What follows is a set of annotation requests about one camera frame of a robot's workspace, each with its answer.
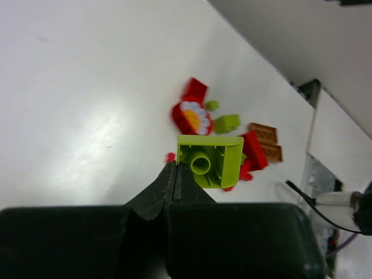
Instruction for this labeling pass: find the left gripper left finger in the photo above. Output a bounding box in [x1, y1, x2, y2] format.
[124, 161, 177, 221]

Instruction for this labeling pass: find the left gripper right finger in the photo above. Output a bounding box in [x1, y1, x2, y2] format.
[173, 163, 216, 204]

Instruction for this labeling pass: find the lime green printed lego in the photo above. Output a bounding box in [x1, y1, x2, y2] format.
[177, 135, 244, 189]

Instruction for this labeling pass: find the red white flower lego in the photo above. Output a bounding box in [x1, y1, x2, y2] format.
[171, 101, 213, 135]

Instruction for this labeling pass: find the long red lego brick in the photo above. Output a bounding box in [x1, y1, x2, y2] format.
[240, 131, 268, 171]

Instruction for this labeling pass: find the orange lego plate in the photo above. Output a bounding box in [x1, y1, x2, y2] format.
[248, 123, 283, 163]

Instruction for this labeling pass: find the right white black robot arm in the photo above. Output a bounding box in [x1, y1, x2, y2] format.
[312, 185, 371, 235]

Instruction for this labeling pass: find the small lone red lego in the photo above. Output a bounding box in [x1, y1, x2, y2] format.
[166, 152, 176, 163]

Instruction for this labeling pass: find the small red lego piece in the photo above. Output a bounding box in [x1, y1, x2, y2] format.
[239, 159, 253, 181]

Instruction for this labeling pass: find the small lime lego piece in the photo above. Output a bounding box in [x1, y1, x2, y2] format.
[213, 114, 241, 134]

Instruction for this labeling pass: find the red square lego brick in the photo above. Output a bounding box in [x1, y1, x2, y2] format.
[181, 77, 209, 103]

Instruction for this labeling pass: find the black thin cable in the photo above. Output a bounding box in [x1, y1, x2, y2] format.
[285, 179, 364, 234]

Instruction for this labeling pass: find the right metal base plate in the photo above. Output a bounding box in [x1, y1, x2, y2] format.
[299, 153, 344, 227]

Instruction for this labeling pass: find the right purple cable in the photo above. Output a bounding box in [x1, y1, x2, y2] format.
[325, 232, 361, 259]

